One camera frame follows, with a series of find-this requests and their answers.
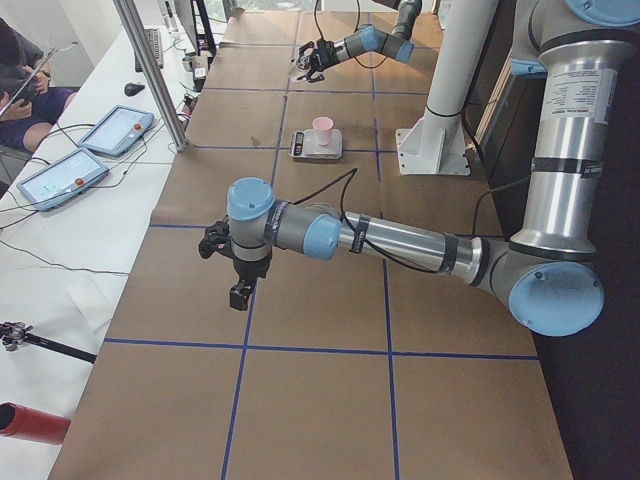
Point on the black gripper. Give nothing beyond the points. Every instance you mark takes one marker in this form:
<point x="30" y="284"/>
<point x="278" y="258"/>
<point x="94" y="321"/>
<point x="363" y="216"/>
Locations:
<point x="249" y="268"/>
<point x="327" y="53"/>

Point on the pink plastic cup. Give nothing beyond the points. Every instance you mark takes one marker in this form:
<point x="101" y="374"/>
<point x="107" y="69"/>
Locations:
<point x="323" y="128"/>

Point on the glass sauce dispenser bottle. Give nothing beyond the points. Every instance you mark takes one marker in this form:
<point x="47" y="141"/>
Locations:
<point x="301" y="68"/>

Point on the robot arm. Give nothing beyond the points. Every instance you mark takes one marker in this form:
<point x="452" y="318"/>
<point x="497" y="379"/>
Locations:
<point x="396" y="45"/>
<point x="541" y="274"/>

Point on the digital kitchen scale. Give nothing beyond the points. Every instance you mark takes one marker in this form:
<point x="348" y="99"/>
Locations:
<point x="304" y="146"/>

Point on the black computer mouse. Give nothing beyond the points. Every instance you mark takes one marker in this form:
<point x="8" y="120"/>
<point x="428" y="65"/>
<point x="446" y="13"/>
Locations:
<point x="131" y="89"/>

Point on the far blue teach pendant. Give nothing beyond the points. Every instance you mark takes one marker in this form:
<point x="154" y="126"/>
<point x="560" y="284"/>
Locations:
<point x="117" y="131"/>

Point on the blue teach pendant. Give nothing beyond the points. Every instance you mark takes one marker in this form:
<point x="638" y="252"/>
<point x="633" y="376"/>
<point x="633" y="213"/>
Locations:
<point x="117" y="131"/>
<point x="63" y="180"/>

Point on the near blue teach pendant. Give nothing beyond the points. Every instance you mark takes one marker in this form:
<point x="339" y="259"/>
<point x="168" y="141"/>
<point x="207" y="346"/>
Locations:
<point x="63" y="180"/>

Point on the red cylinder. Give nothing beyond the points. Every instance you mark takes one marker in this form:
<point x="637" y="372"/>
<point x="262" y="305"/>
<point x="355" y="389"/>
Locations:
<point x="21" y="422"/>

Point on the seated person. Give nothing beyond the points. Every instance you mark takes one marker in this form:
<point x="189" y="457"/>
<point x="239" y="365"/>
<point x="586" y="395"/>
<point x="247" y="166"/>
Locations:
<point x="30" y="104"/>

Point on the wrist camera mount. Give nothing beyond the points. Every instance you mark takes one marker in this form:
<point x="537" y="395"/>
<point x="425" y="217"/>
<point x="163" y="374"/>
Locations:
<point x="214" y="240"/>

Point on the white pedestal column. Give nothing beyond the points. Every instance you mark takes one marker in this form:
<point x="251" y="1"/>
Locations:
<point x="436" y="145"/>

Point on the aluminium frame post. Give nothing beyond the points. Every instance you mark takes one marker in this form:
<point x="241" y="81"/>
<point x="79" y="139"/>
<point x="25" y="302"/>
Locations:
<point x="134" y="29"/>

